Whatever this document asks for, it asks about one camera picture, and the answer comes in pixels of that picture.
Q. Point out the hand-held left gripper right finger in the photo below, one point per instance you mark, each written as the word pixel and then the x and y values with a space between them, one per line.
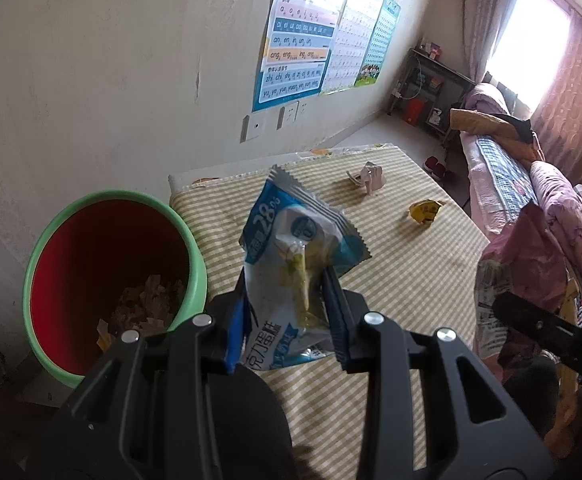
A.
pixel 333 310

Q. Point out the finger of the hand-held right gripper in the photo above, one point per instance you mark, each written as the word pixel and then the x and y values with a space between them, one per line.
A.
pixel 546 327

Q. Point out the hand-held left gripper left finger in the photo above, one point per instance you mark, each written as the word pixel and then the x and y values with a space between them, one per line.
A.
pixel 233 332

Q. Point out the large pink snack wrapper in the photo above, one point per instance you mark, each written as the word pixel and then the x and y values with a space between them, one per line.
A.
pixel 531 260

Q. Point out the blue and white snack wrapper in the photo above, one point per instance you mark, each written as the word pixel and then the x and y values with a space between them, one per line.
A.
pixel 296 220

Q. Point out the green bin with red inside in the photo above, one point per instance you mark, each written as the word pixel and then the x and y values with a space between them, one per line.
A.
pixel 81 245

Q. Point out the pile of crumpled wrappers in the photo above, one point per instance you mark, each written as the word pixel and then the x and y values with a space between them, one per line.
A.
pixel 146 300

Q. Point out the pink floral quilt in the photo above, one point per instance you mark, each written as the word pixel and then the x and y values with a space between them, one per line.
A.
pixel 571 210

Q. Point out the yellow snack wrapper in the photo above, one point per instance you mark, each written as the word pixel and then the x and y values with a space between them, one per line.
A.
pixel 425 211

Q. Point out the small crumpled pink wrapper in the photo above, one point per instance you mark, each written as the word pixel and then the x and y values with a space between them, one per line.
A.
pixel 368 178

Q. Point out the pair of red shoes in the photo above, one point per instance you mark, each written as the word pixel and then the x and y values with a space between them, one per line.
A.
pixel 436 166

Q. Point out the black cloth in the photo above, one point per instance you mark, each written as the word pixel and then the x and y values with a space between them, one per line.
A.
pixel 518 127

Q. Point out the brown pillow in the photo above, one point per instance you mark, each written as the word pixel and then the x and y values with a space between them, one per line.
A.
pixel 481 122

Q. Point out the red box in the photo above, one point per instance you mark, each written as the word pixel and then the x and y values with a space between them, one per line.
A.
pixel 414 110

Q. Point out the pink blanket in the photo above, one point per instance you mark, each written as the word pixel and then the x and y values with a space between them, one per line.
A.
pixel 488 105

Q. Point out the dark metal shelf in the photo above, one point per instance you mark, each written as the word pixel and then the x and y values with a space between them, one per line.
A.
pixel 431 85

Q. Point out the small pink box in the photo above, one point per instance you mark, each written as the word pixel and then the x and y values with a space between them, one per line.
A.
pixel 433 50

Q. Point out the bright window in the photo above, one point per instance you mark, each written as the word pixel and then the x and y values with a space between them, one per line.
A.
pixel 531 45

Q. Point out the white wall socket plate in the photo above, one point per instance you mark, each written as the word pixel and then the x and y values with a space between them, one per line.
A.
pixel 287 116

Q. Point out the white wall switch plate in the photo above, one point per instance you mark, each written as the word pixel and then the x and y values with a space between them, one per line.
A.
pixel 252 127

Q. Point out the green edged wall poster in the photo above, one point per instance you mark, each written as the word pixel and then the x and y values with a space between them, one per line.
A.
pixel 381 40

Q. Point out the white table wall poster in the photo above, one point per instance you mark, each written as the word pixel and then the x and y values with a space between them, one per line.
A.
pixel 353 35

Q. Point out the blue letter wall poster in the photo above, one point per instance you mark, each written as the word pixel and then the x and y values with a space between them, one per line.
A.
pixel 296 35

